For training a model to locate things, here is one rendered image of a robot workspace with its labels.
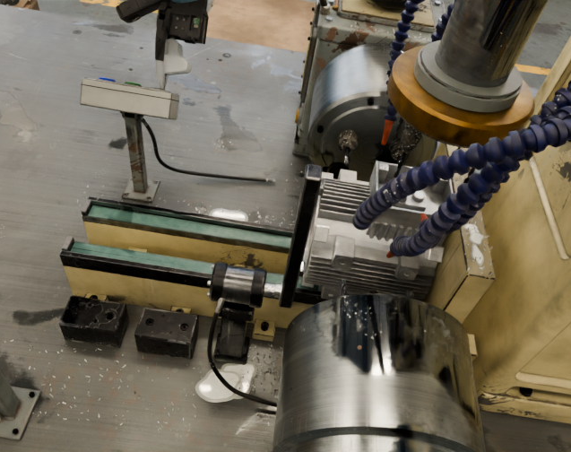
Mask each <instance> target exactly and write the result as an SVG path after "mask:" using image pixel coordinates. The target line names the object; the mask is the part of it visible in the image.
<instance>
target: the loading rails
mask: <svg viewBox="0 0 571 452"><path fill-rule="evenodd" d="M81 214H82V220H83V223H84V227H85V230H86V234H87V238H88V241H89V243H84V242H78V241H74V237H72V236H68V237H67V239H66V241H65V244H64V245H63V246H62V250H61V252H60V254H59V255H60V258H61V261H62V264H63V267H64V269H65V274H66V277H67V280H68V282H69V285H70V288H71V291H72V294H73V295H75V296H81V297H85V298H90V299H96V300H104V301H115V302H121V303H126V304H133V305H138V306H145V307H150V308H156V309H166V310H170V311H176V312H182V313H187V314H196V315H202V316H207V317H213V314H214V310H215V307H216V304H217V301H211V300H210V299H209V297H208V296H207V292H208V291H210V286H209V285H207V282H208V281H210V280H211V277H212V271H213V270H212V265H215V264H216V263H217V262H222V263H227V264H228V265H233V266H238V267H244V268H250V269H256V268H261V269H265V270H266V271H267V275H266V283H273V284H279V285H281V283H282V281H283V276H284V272H285V267H286V263H287V258H288V254H289V250H290V242H291V237H292V232H293V229H288V228H282V227H277V226H271V225H265V224H260V223H254V222H244V221H238V220H232V219H227V218H221V217H216V216H210V215H204V214H199V213H189V212H182V211H177V210H171V209H166V208H160V207H154V206H149V205H143V204H133V203H127V202H121V201H116V200H110V199H105V198H99V197H93V196H88V198H87V200H86V201H85V203H84V205H83V207H82V209H81ZM300 282H301V277H298V283H297V287H296V291H295V295H294V299H293V302H292V307H291V308H290V309H288V308H282V307H280V306H279V298H274V297H268V296H264V297H263V303H262V307H261V308H259V309H258V308H255V312H254V317H253V320H252V321H251V322H250V321H247V323H253V324H255V325H254V331H253V336H252V337H253V338H254V339H258V340H265V341H270V342H272V341H273V338H274V332H275V327H282V328H288V325H289V324H290V322H291V321H292V320H293V319H294V317H296V316H297V315H298V314H299V313H301V312H302V311H304V310H305V309H308V308H310V307H312V306H314V305H315V304H317V303H319V302H322V301H324V300H326V299H321V292H320V291H319V290H318V289H319V285H314V287H313V288H311V287H306V286H301V283H300Z"/></svg>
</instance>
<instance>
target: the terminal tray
mask: <svg viewBox="0 0 571 452"><path fill-rule="evenodd" d="M382 165H385V166H386V169H383V168H381V166H382ZM397 166H398V164H392V163H387V162H382V161H376V164H375V167H374V169H373V171H372V174H371V177H370V181H369V185H370V196H371V195H373V194H374V193H375V192H376V191H377V190H378V189H379V188H381V187H382V186H383V185H384V184H387V183H389V181H390V180H391V179H393V178H394V173H395V172H396V171H397ZM410 168H412V167H408V166H402V168H401V170H400V173H399V175H400V174H401V173H404V172H408V170H409V169H410ZM399 175H398V176H399ZM452 193H453V189H452V182H451V179H449V180H443V179H440V181H439V182H438V183H437V184H435V185H434V186H429V185H427V187H425V188H424V189H422V190H420V191H416V192H415V193H414V194H413V195H411V196H407V197H406V198H404V199H403V200H400V202H399V203H398V204H394V205H393V206H392V207H391V208H388V209H387V210H386V211H385V212H383V213H381V214H380V215H378V216H377V217H376V218H375V219H374V221H373V222H372V223H371V225H370V226H369V227H368V228H367V230H366V235H369V238H370V239H372V238H374V236H375V237H377V239H378V240H380V239H381V238H385V241H389V239H392V240H393V241H394V239H395V238H396V237H398V236H400V235H406V236H409V237H411V236H413V235H414V234H415V233H416V232H417V231H419V224H420V214H421V213H424V214H426V215H427V217H428V218H429V219H430V217H431V215H432V214H433V213H434V212H435V211H437V210H438V207H439V206H440V205H441V204H442V203H444V202H446V199H447V197H448V196H449V195H451V194H452ZM447 236H448V234H446V235H445V236H443V238H442V239H441V240H440V241H439V242H438V243H437V246H442V244H443V242H444V240H445V239H446V237H447Z"/></svg>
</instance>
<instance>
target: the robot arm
mask: <svg viewBox="0 0 571 452"><path fill-rule="evenodd" d="M207 2H208V0H126V1H124V2H123V3H121V4H119V5H117V6H116V10H117V13H118V15H119V17H120V19H121V20H123V21H124V22H127V23H129V22H135V21H137V20H139V19H141V17H143V16H144V15H146V14H149V13H152V12H154V11H156V10H158V15H157V23H156V24H157V30H156V38H155V59H156V76H157V80H158V83H159V85H160V88H161V89H165V87H166V84H167V81H168V78H169V76H170V75H176V74H188V73H190V72H191V70H192V65H191V63H190V62H188V61H187V60H185V59H184V58H183V57H182V50H183V48H182V46H181V44H180V43H178V42H177V41H176V39H179V40H184V41H185V43H190V44H195V43H200V44H205V41H206V34H207V27H208V20H209V16H208V13H207V12H206V9H207Z"/></svg>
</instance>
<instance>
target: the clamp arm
mask: <svg viewBox="0 0 571 452"><path fill-rule="evenodd" d="M323 193H324V179H322V166H318V165H313V164H308V165H307V166H306V171H305V176H304V180H303V184H302V188H301V193H300V198H299V202H298V210H297V215H296V219H295V223H294V228H293V232H292V237H291V242H290V250H289V254H288V258H287V263H286V267H285V272H284V276H283V281H282V283H281V286H280V285H279V284H277V285H276V287H279V288H281V289H276V291H275V294H280V293H281V294H280V297H279V296H277V295H275V296H274V298H279V306H280V307H282V308H288V309H290V308H291V307H292V302H293V299H294V295H295V291H296V287H297V283H298V277H303V274H304V267H305V262H302V261H303V257H304V253H305V249H306V245H307V238H308V234H309V231H310V227H311V223H312V219H313V215H314V211H315V208H316V200H317V197H318V196H322V195H323Z"/></svg>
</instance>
